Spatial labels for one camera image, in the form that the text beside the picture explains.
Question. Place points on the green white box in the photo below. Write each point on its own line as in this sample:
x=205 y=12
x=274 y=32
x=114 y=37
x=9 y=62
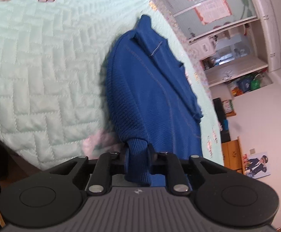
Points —
x=228 y=106

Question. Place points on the black sofa chair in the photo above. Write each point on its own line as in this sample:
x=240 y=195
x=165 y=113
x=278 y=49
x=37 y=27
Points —
x=221 y=115

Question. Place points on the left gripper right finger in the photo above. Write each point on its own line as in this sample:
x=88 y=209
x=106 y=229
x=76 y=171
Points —
x=168 y=165

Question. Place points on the white drawer cabinet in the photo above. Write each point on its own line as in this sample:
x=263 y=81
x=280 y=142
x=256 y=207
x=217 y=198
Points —
x=202 y=48

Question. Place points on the mint bee-print quilt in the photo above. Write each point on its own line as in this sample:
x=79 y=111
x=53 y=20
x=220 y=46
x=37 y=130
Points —
x=52 y=73

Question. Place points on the blue knit sweater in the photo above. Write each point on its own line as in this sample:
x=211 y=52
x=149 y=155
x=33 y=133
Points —
x=150 y=101

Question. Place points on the sliding glass wardrobe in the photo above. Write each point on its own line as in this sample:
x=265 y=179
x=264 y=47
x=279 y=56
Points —
x=197 y=18

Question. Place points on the boy in uniform poster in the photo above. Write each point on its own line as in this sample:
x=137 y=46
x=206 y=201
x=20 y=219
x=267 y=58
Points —
x=256 y=165

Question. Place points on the white door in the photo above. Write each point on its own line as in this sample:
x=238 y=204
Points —
x=234 y=69

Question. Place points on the wooden desk with drawers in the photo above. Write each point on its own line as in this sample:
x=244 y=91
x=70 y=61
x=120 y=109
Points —
x=233 y=156

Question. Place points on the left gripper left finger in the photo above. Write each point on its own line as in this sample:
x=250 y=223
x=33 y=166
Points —
x=105 y=167

